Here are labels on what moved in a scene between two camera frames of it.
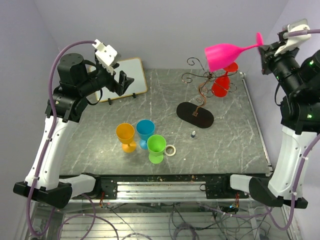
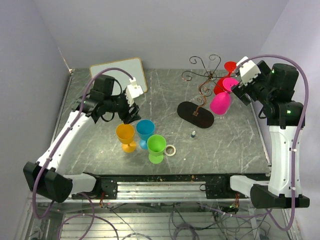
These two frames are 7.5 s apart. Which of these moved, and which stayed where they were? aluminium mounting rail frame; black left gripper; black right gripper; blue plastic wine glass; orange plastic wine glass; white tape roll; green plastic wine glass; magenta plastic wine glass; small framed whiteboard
Moved: black left gripper; black right gripper; magenta plastic wine glass
Stayed: orange plastic wine glass; aluminium mounting rail frame; green plastic wine glass; small framed whiteboard; white tape roll; blue plastic wine glass
